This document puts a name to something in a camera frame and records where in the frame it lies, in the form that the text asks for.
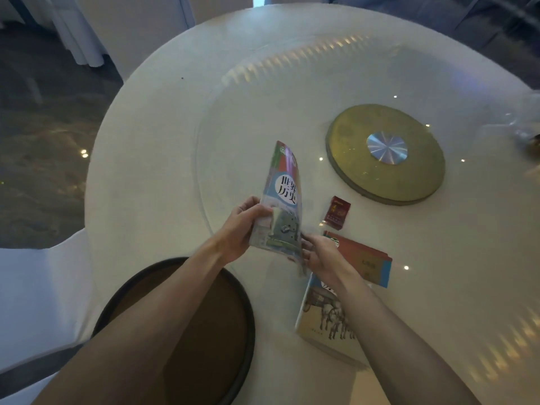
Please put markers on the round glass turntable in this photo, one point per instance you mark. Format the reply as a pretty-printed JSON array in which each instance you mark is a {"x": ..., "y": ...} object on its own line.
[{"x": 253, "y": 101}]

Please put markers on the person's left thumb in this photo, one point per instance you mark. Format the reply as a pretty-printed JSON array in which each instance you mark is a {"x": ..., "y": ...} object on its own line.
[{"x": 261, "y": 212}]

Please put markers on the horse picture cover book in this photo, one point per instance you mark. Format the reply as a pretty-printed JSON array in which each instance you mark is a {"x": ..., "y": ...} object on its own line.
[{"x": 320, "y": 318}]

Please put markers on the colourful blue cover textbook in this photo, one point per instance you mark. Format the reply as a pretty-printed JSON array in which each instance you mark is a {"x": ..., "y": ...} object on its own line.
[{"x": 287, "y": 185}]

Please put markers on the person's right hand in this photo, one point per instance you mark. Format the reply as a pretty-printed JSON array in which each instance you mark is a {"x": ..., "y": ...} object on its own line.
[{"x": 327, "y": 259}]

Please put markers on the white tablecloth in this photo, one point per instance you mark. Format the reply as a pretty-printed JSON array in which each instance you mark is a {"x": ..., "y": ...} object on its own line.
[{"x": 147, "y": 143}]

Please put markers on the red and blue book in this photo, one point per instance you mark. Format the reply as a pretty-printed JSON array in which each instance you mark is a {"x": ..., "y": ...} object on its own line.
[{"x": 367, "y": 259}]

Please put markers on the silver round turntable hub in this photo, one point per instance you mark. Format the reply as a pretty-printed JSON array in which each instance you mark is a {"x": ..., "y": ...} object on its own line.
[{"x": 387, "y": 148}]

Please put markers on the brown round tray black rim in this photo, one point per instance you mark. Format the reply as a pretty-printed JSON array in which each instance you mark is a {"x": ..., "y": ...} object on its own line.
[{"x": 215, "y": 333}]

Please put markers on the red cigarette pack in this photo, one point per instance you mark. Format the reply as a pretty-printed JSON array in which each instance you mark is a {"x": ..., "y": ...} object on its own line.
[{"x": 337, "y": 211}]

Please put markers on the person's left forearm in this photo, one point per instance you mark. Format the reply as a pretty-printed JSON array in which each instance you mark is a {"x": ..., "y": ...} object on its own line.
[{"x": 139, "y": 328}]

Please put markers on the gold round turntable base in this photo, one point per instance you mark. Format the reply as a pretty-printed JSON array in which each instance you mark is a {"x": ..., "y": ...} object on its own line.
[{"x": 400, "y": 181}]

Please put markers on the white draped cloth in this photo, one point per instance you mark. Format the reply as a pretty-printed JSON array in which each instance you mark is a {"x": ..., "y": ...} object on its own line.
[{"x": 143, "y": 25}]

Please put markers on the white covered chair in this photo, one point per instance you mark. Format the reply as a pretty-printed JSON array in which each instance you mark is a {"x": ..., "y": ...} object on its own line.
[
  {"x": 33, "y": 299},
  {"x": 80, "y": 29}
]

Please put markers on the person's right thumb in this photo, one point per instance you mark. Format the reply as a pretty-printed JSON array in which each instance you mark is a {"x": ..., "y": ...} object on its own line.
[{"x": 314, "y": 239}]

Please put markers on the person's right forearm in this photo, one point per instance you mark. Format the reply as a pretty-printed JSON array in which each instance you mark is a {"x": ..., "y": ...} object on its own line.
[{"x": 388, "y": 337}]

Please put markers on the clear glass vessel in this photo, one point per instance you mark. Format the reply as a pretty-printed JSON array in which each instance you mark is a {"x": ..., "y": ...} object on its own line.
[{"x": 525, "y": 122}]

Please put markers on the person's left hand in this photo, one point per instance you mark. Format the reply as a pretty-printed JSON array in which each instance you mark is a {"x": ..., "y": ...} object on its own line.
[{"x": 234, "y": 234}]

